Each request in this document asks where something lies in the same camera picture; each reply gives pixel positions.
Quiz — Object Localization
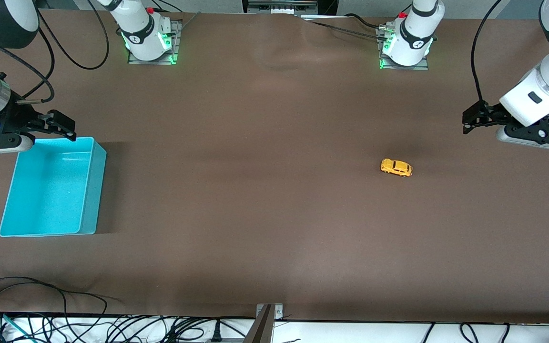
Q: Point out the yellow beetle toy car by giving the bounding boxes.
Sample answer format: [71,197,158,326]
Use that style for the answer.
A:
[380,158,414,178]

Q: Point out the teal plastic bin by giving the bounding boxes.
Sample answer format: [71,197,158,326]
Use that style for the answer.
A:
[0,137,107,238]

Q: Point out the brown table cover sheet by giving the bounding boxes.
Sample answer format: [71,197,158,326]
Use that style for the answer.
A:
[0,9,549,325]

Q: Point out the grey power strip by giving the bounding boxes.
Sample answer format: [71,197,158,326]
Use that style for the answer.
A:
[247,0,319,15]

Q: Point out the black cable with metal plug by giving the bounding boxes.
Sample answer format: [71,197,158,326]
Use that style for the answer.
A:
[0,29,57,104]

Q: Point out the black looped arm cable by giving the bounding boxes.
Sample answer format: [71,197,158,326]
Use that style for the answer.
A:
[38,0,110,71]

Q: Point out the black long arm cable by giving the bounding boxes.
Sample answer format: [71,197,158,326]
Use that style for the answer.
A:
[469,0,503,104]

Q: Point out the grey metal base plate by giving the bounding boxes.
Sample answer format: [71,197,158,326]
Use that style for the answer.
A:
[127,19,183,65]
[378,26,430,71]

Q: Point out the black wide loop floor cable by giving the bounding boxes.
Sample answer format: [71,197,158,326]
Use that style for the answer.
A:
[0,276,123,343]

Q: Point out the black thick table cable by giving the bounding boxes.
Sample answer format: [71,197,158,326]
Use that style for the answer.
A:
[344,13,390,31]

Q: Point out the black cable behind base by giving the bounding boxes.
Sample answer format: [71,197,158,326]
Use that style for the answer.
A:
[151,0,187,14]

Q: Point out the thin dark table cable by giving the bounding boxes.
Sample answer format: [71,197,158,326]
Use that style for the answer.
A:
[302,17,383,40]

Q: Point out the teal thin cable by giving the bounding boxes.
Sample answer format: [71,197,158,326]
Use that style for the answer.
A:
[0,311,37,343]

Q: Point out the black tangled floor cable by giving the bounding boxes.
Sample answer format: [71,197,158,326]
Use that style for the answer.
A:
[41,314,256,343]

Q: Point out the small metal clamp bracket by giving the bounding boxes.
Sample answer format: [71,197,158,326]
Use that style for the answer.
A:
[256,303,284,320]

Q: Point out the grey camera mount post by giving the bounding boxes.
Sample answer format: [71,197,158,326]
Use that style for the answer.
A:
[243,305,275,343]

